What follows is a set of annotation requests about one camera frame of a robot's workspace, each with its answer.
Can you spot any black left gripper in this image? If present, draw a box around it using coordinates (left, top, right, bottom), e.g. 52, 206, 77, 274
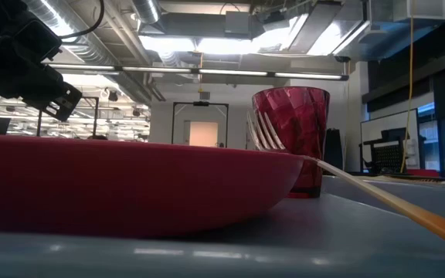
0, 0, 83, 123

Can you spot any red faceted plastic cup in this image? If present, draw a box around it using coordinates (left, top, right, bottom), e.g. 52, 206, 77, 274
251, 86, 331, 199

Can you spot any clear fork with orange handle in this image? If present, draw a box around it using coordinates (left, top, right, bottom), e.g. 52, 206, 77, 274
246, 110, 445, 255

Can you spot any red plastic plate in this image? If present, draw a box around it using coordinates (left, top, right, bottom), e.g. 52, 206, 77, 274
0, 134, 305, 239

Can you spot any blue plastic tray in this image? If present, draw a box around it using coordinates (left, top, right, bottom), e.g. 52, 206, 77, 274
0, 175, 445, 278

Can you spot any long ceiling light bar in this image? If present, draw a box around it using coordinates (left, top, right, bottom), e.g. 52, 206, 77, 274
48, 63, 350, 82

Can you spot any black upright case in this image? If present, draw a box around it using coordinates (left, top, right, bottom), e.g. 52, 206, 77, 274
324, 128, 345, 171

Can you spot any white board with monitor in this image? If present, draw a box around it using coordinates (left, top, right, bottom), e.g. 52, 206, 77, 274
359, 109, 420, 174

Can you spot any silver ventilation duct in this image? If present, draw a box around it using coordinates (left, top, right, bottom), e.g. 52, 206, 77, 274
23, 0, 161, 106

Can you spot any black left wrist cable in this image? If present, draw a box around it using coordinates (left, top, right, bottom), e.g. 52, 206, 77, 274
58, 0, 106, 40

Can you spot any black door frame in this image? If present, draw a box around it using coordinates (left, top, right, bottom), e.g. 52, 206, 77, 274
171, 101, 230, 149

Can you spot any yellow cable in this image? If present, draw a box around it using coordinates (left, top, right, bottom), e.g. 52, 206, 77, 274
399, 0, 417, 175

